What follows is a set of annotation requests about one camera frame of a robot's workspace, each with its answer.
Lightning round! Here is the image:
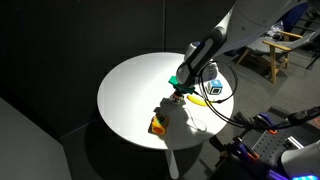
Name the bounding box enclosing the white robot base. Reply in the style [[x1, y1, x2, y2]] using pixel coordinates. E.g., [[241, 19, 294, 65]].
[[280, 140, 320, 180]]

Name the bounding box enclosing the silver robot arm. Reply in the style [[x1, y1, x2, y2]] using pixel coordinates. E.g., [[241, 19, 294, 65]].
[[173, 0, 319, 94]]

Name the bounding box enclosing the wooden chair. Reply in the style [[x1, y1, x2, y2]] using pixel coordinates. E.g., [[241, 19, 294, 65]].
[[236, 29, 320, 84]]

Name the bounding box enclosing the purple orange clamp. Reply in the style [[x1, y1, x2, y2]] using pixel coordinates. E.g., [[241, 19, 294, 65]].
[[258, 112, 277, 135]]

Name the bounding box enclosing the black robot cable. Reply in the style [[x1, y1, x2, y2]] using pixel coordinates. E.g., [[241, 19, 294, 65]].
[[194, 59, 320, 131]]

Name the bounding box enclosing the teal black gripper body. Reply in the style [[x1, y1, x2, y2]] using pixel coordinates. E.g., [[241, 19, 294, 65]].
[[168, 76, 195, 94]]

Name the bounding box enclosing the blue cube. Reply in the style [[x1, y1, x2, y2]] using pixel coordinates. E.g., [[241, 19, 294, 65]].
[[206, 79, 223, 95]]

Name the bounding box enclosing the white round table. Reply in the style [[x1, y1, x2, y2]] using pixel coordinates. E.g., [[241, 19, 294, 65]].
[[97, 52, 226, 179]]

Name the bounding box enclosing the orange cube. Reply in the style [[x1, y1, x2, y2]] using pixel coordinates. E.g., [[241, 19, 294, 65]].
[[149, 114, 169, 135]]

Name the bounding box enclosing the yellow banana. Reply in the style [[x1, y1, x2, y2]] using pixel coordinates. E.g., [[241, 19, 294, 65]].
[[187, 95, 210, 106]]

